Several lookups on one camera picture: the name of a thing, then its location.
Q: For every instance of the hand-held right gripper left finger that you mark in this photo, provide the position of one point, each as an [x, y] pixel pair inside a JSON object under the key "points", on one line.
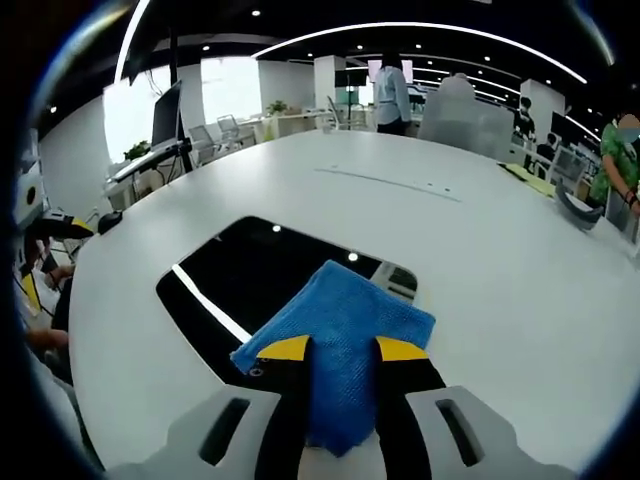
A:
{"points": [[185, 450]]}

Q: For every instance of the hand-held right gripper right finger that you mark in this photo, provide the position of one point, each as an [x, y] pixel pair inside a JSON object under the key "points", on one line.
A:
{"points": [[500, 445]]}

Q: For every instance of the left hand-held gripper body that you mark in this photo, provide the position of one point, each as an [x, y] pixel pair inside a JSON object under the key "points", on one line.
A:
{"points": [[40, 180]]}

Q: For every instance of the black tablet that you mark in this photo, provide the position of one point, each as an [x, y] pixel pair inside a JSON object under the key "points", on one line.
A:
{"points": [[240, 270]]}

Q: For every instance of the blue cleaning cloth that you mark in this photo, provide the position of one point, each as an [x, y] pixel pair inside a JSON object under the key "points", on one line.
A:
{"points": [[340, 310]]}

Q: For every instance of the black computer mouse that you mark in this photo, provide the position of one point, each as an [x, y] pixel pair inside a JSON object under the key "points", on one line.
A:
{"points": [[110, 223]]}

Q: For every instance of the green potted plant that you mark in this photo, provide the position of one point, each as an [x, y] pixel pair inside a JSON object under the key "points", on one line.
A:
{"points": [[277, 106], [137, 150]]}

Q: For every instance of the white office chair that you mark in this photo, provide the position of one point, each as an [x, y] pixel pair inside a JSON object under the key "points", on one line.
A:
{"points": [[205, 140], [567, 165], [337, 112], [230, 126]]}

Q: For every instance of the yellow notepad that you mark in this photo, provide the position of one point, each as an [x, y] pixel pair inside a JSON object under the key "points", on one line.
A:
{"points": [[530, 181]]}

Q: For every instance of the grey translucent panel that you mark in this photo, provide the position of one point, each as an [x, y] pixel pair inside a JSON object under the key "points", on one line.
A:
{"points": [[465, 122]]}

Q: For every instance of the black desk monitor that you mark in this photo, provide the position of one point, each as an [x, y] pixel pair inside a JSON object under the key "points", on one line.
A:
{"points": [[557, 122]]}

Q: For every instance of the pink wall screen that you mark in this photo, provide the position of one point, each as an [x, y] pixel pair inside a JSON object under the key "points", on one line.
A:
{"points": [[372, 67]]}

